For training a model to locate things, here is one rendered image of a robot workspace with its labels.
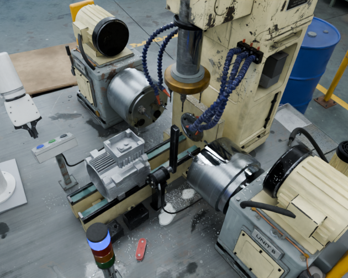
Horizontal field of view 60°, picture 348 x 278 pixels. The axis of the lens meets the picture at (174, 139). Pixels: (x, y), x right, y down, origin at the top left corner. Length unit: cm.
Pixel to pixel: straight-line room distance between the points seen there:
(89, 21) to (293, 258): 129
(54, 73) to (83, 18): 186
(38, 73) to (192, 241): 263
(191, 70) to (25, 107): 64
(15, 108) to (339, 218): 112
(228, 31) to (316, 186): 66
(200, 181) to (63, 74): 250
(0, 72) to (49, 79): 215
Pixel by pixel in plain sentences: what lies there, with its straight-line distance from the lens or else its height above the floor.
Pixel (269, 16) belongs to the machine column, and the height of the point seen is 158.
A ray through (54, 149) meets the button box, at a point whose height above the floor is 106.
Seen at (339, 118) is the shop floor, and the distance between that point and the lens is 349.
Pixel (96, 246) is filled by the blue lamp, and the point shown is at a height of 119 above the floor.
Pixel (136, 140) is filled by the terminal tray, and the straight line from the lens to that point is 122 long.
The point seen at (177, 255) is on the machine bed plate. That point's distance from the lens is 131.
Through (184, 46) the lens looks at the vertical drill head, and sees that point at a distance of 109.
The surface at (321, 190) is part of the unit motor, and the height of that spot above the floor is 135.
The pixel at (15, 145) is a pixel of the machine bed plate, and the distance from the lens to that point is 179.
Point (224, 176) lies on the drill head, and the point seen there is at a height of 114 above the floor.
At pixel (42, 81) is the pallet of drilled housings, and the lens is 338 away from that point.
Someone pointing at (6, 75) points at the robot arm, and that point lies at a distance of 125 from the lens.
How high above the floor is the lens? 200
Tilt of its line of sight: 46 degrees down
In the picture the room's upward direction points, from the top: 3 degrees clockwise
